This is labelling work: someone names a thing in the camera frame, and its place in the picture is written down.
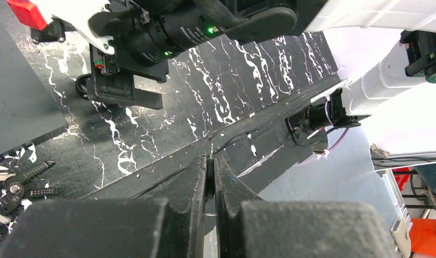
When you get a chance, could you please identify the key bunch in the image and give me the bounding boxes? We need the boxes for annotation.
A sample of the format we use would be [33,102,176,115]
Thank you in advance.
[204,152,216,217]

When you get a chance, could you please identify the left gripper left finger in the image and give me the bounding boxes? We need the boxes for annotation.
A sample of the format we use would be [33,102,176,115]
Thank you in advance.
[0,154,206,257]

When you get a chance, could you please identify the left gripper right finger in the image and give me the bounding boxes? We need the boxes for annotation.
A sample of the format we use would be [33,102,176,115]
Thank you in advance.
[213,155,397,257]

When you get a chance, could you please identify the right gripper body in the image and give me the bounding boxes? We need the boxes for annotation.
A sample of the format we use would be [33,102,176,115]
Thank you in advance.
[85,45,169,110]

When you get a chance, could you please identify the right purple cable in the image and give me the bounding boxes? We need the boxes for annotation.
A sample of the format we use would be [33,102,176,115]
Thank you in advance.
[312,126,351,159]

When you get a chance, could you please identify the black box at front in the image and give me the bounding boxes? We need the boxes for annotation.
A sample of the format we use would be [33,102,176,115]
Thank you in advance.
[0,21,68,159]

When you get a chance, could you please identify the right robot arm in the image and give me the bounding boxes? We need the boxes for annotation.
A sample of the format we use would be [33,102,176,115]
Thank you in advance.
[76,1,436,146]

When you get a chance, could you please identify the black pliers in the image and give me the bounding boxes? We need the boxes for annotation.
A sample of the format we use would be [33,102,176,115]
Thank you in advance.
[0,160,65,227]

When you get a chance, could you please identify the orange and black padlock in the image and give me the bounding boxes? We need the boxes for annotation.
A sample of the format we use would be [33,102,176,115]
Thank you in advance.
[75,74,94,101]

